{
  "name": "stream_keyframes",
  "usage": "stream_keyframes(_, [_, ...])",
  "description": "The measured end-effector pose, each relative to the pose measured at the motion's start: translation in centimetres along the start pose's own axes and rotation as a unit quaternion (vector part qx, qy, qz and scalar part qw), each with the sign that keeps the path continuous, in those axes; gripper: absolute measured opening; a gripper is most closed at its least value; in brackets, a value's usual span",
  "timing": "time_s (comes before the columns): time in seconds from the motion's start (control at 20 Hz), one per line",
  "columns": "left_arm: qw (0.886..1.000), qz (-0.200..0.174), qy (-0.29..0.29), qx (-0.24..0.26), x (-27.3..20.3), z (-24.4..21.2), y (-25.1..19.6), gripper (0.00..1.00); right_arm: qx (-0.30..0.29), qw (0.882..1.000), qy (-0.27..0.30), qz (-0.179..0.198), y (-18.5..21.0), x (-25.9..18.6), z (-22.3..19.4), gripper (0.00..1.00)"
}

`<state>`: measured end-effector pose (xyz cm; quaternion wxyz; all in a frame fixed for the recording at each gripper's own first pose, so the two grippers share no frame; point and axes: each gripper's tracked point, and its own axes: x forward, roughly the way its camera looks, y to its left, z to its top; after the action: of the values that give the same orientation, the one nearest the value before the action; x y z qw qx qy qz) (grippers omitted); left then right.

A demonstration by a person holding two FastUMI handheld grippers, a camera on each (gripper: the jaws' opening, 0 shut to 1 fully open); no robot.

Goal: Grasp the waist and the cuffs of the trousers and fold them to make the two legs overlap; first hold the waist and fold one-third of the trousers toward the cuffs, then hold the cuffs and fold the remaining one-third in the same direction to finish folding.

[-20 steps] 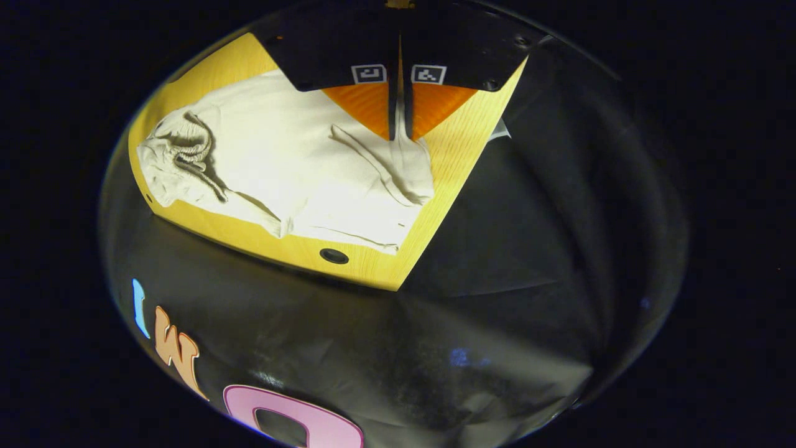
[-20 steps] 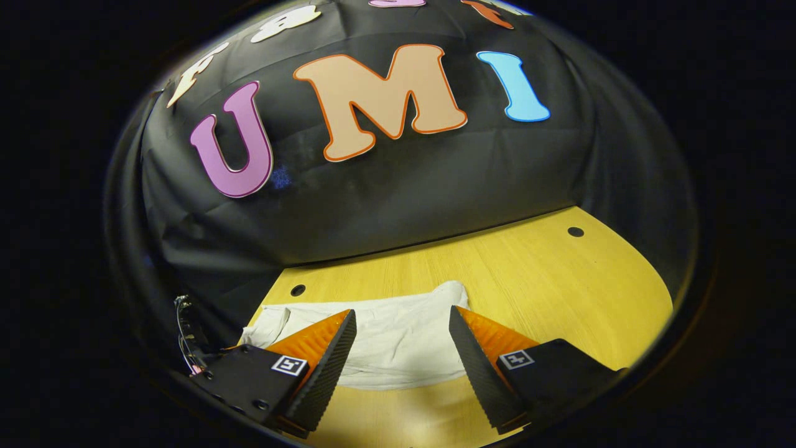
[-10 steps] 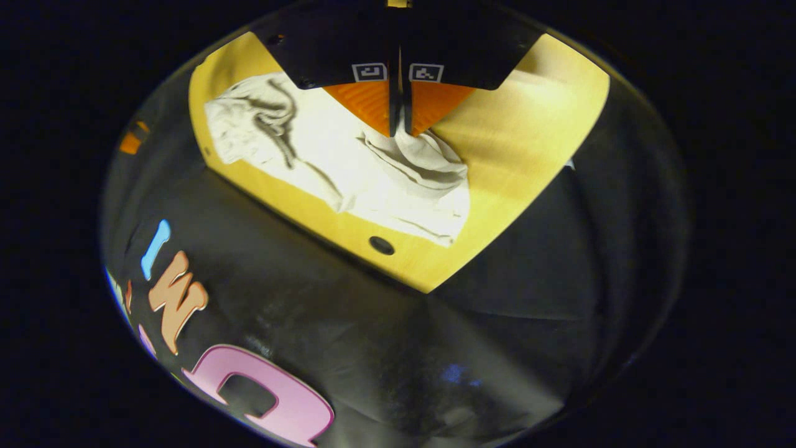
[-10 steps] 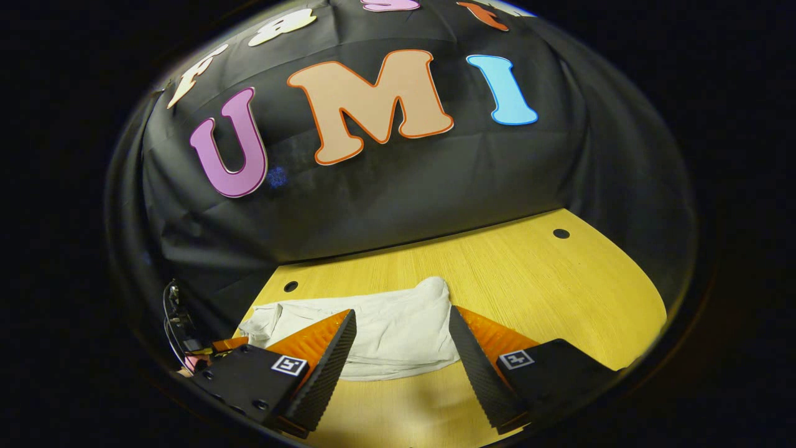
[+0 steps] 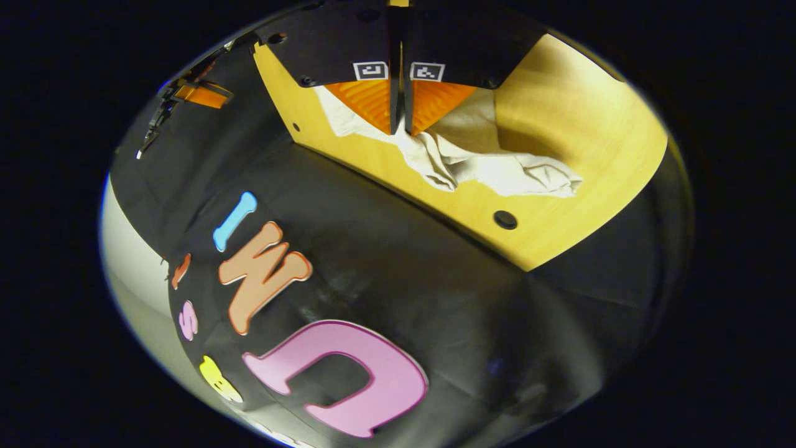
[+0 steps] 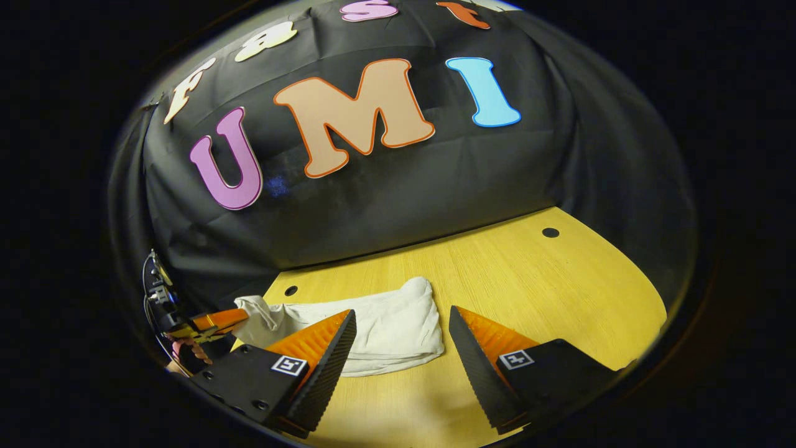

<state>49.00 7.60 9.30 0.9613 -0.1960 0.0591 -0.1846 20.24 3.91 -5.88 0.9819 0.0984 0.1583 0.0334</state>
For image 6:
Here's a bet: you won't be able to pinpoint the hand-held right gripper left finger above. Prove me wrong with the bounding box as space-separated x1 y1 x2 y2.
190 309 358 440

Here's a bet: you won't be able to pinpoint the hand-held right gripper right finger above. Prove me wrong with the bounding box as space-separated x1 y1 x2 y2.
448 305 624 436

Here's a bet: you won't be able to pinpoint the white jeans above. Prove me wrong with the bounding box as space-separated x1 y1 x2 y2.
233 277 447 378

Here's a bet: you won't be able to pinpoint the black backdrop cloth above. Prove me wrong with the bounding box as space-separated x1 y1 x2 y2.
106 0 701 330

